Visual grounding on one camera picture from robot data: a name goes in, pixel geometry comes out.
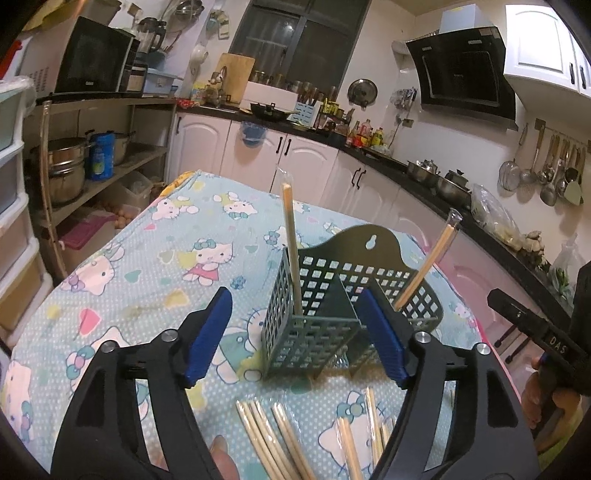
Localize blue hanging bag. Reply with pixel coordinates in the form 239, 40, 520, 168
240, 122, 267, 147

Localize wooden cutting board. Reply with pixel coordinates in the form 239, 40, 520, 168
215, 52, 256, 104

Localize black range hood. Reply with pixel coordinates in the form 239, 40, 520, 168
405, 4, 518, 123

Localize pile of chopsticks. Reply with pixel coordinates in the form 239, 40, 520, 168
235, 385, 458, 480

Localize white wall cabinet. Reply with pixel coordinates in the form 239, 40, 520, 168
503, 4, 591, 100

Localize black kitchen countertop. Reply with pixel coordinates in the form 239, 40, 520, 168
178, 104, 575, 315

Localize white lower kitchen cabinets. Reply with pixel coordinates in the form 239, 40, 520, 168
168, 111, 573, 370

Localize blender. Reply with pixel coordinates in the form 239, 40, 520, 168
137, 17, 167, 54

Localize hanging steel bowls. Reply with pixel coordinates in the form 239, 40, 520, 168
173, 0, 206, 28

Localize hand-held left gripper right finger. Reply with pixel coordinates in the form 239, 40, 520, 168
356, 287, 542, 480

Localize curved bamboo pole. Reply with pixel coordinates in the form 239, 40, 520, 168
38, 102, 70, 282

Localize pile of ginger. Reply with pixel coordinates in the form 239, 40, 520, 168
519, 231, 550, 266

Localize pile of eggs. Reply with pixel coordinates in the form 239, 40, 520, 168
99, 205, 139, 229

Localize steel pot with lid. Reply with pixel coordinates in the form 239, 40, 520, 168
436, 169, 472, 206

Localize row of condiment bottles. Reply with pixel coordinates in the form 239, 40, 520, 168
346, 117, 393, 151

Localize pink blanket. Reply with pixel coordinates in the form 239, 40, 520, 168
436, 258, 525, 416

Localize blue canister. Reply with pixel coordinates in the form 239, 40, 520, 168
89, 131, 116, 182

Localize plastic-wrapped wooden chopstick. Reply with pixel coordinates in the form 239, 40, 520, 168
392, 209, 462, 311
279, 168, 305, 317

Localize plastic drawer unit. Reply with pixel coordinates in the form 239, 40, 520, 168
0, 76, 44, 333

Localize hanging steel pot lid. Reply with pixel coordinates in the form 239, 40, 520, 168
347, 78, 379, 109

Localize stacked steel pots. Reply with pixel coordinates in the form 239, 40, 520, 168
30, 136, 95, 206

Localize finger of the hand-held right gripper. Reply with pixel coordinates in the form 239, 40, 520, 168
487, 288, 551, 343

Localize green perforated utensil holder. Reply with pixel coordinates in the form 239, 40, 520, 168
261, 225, 445, 380

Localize hanging wire strainer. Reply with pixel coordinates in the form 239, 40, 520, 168
499, 124, 529, 191

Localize black microwave oven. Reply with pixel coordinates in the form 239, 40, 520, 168
53, 16, 139, 95

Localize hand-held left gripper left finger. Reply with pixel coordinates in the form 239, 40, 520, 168
50, 286, 233, 480

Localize steel pot on shelf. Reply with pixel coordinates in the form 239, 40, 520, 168
113, 131, 134, 166

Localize clear plastic bag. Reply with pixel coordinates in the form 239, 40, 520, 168
470, 184, 522, 241

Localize person's right hand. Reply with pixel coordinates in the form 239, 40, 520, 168
521, 355, 583, 431

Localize steel kettle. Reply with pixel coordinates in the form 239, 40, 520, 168
406, 159, 440, 188

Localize dark window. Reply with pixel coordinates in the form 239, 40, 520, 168
228, 0, 372, 95

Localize pink plastic container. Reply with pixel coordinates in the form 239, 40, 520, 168
58, 217, 118, 259

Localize wooden shelf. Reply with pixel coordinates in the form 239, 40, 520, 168
37, 95, 178, 278

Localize black wok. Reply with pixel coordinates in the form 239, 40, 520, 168
249, 102, 301, 123

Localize cartoon cat printed blanket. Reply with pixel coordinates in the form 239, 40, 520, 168
0, 170, 490, 480

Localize row of hanging ladles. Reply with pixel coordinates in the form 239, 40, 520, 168
519, 129, 589, 208

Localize person's right forearm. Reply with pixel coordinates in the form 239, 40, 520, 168
536, 401, 589, 457

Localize blue knife block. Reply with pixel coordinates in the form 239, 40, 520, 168
294, 100, 324, 130

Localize clear plastic box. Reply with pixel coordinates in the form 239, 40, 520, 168
108, 173, 155, 208

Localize row of spice jars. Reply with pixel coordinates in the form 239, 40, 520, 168
252, 69, 342, 100

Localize white hanging scoop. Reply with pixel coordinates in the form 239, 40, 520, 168
189, 44, 208, 77

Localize person's left hand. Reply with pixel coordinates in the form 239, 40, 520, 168
211, 436, 239, 480

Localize plastic bag of greens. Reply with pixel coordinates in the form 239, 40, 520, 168
549, 235, 578, 296

